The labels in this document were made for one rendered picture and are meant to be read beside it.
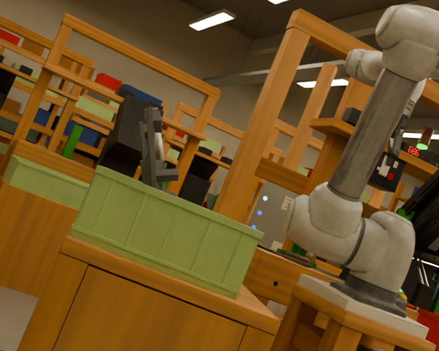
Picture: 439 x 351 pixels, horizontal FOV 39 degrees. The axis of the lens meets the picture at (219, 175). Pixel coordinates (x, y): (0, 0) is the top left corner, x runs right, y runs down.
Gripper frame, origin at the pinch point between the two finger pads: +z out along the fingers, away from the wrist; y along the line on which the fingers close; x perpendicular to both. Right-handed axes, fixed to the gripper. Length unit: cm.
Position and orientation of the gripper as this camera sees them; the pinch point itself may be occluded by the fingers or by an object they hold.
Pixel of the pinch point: (375, 168)
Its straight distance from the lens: 223.8
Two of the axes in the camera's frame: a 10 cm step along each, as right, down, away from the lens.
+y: 3.0, 0.6, -9.5
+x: 8.8, 3.8, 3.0
